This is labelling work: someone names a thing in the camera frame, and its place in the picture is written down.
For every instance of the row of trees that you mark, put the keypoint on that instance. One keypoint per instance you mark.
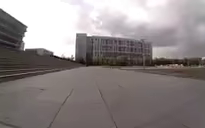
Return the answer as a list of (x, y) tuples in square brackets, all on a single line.
[(176, 61)]

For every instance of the grey paved plaza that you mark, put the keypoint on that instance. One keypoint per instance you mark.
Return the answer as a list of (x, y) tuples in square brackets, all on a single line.
[(100, 100)]

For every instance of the large grey glazed building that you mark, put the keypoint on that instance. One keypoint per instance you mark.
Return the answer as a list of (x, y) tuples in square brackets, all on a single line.
[(116, 48)]

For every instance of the wide concrete steps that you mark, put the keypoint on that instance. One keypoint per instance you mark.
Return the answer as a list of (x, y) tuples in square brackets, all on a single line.
[(13, 65)]

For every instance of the tall pole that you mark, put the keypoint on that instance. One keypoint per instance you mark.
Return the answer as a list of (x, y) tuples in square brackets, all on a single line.
[(143, 53)]

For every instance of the low flat building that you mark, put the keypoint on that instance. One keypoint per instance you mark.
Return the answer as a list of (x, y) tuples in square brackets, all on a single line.
[(39, 51)]

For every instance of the dark ground strip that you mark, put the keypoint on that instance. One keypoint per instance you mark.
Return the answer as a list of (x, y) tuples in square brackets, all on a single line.
[(186, 72)]

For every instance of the dark layered building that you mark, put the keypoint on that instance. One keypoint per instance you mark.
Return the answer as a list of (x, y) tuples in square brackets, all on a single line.
[(5, 30)]

